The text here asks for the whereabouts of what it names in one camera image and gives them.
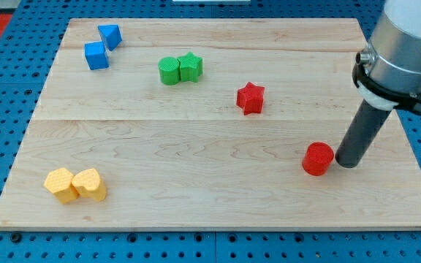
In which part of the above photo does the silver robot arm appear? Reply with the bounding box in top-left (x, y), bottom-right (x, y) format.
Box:
top-left (352, 0), bottom-right (421, 115)

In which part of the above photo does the red star block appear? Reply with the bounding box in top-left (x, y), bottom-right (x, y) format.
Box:
top-left (236, 82), bottom-right (265, 115)

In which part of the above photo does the green star block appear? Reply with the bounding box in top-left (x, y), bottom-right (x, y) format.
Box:
top-left (178, 52), bottom-right (203, 83)

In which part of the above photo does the light wooden board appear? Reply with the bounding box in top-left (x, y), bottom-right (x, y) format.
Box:
top-left (0, 18), bottom-right (421, 232)

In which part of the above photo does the green cylinder block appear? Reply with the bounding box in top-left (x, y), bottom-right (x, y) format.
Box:
top-left (158, 57), bottom-right (180, 85)

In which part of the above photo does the red cylinder block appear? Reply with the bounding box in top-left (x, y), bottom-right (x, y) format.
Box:
top-left (302, 142), bottom-right (334, 176)

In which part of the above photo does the yellow heart block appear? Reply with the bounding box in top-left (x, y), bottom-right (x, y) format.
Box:
top-left (72, 168), bottom-right (107, 202)

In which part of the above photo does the blue cube block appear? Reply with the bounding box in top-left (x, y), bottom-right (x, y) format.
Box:
top-left (84, 42), bottom-right (109, 70)

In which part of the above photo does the blue triangle block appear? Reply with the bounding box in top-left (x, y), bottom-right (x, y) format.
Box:
top-left (97, 24), bottom-right (122, 51)

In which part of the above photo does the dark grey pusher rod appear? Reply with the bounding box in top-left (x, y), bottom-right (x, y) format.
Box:
top-left (335, 100), bottom-right (391, 168)

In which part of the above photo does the yellow hexagon block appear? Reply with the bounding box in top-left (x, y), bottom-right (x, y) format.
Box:
top-left (43, 167), bottom-right (79, 204)

